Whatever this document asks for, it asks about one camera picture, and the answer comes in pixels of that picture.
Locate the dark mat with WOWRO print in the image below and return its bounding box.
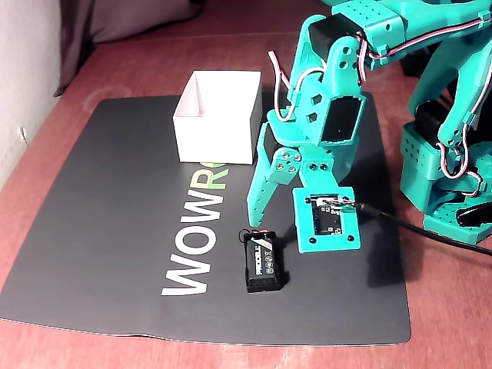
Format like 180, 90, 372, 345
0, 90, 412, 346

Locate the grey cushion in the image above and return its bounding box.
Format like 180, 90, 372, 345
53, 0, 204, 98

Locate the red white forearm servo cable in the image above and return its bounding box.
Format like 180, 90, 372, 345
356, 17, 492, 84

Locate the small black battery pack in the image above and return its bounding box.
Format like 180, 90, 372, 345
238, 228, 289, 295

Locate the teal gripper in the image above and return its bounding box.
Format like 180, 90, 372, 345
244, 111, 359, 228

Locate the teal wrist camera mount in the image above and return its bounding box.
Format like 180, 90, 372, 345
292, 187, 361, 254

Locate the black camera cable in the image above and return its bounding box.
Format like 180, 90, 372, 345
355, 201, 492, 257

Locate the red white base servo cable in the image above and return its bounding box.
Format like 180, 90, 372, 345
437, 115, 486, 193

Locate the white servo cable loop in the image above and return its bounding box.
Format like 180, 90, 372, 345
268, 49, 327, 123

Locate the small black box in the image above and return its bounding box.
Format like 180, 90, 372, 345
401, 48, 428, 78

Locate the white open cardboard box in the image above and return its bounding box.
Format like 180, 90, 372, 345
171, 69, 264, 165

